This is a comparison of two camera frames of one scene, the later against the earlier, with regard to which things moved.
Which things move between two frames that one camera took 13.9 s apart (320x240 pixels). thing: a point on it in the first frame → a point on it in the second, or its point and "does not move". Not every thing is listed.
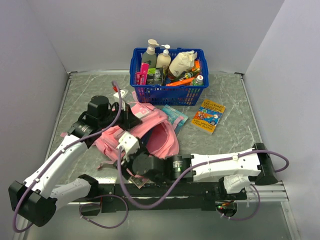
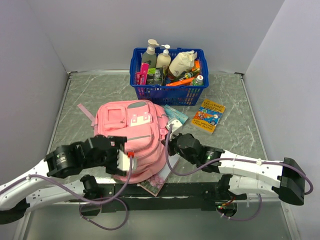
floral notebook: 139,182 → 154,185
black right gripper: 125,164 → 170,142
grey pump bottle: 149,56 does not move
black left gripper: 130,120 → 120,142
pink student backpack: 156,135 does not move
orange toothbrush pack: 186,82 does not move
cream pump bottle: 164,59 does not move
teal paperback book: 173,114 does not move
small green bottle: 190,74 does not move
